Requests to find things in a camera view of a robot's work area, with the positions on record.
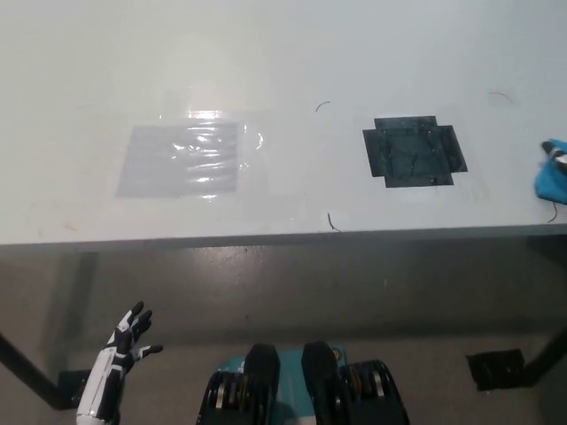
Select white and black left hand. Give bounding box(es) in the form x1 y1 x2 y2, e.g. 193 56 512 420
76 301 164 412

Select blue soft sponge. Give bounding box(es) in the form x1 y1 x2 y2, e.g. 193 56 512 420
532 137 567 201

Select black floor plate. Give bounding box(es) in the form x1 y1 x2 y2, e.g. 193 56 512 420
57 369 93 399
465 349 528 392

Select black table leg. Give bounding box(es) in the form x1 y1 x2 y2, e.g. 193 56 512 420
0 330 64 398
522 324 567 383

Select black tape patch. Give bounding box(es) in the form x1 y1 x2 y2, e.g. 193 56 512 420
361 114 469 189

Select grey patch under clear film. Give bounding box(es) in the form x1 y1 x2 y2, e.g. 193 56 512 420
115 123 243 199

